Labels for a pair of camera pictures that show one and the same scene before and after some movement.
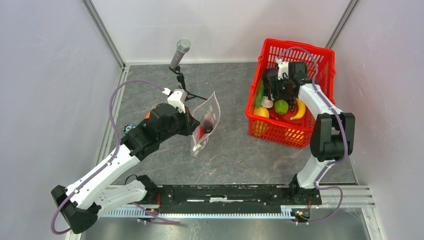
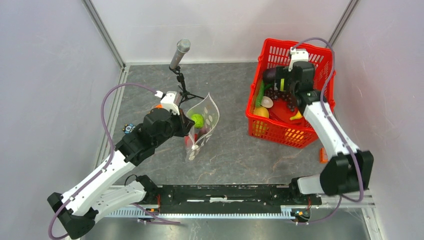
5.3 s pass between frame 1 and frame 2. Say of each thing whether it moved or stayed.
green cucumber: stayed
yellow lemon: stayed
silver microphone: stayed
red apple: moved
